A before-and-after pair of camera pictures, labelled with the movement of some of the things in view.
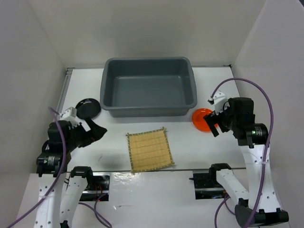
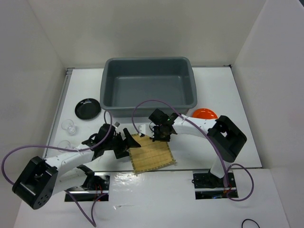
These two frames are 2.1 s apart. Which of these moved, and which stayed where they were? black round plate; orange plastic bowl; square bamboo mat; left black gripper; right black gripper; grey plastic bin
Moved: right black gripper; left black gripper
Stayed: square bamboo mat; grey plastic bin; orange plastic bowl; black round plate
